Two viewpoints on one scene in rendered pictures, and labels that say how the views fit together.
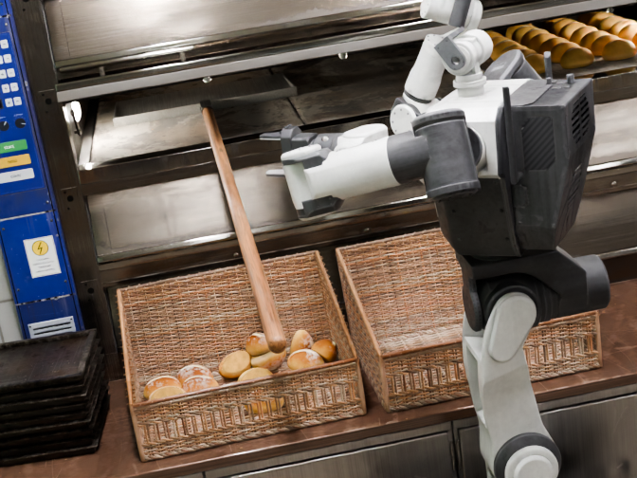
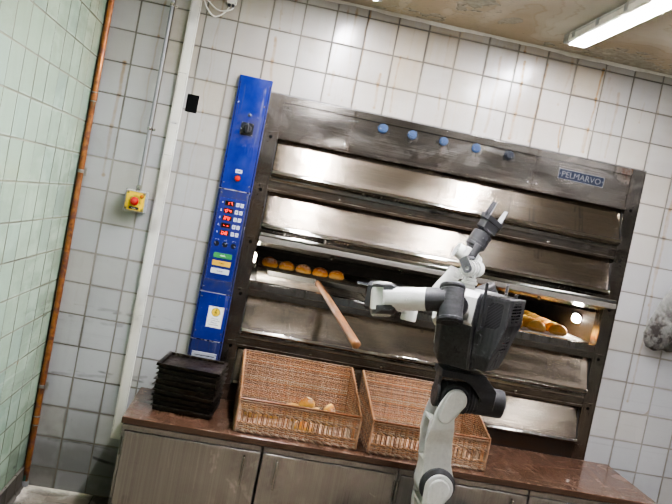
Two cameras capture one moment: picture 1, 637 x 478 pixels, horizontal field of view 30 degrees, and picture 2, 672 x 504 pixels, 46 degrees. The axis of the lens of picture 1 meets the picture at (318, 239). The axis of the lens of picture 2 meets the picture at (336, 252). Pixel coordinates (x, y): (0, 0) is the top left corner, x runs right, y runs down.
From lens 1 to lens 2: 99 cm
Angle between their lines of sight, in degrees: 16
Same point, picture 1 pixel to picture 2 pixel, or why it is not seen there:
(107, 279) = (241, 342)
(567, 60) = not seen: hidden behind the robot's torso
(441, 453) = (387, 485)
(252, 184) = (332, 321)
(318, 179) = (388, 295)
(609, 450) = not seen: outside the picture
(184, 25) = (330, 229)
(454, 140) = (458, 296)
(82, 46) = (278, 221)
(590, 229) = not seen: hidden behind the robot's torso
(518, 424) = (439, 462)
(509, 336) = (450, 410)
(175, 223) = (287, 326)
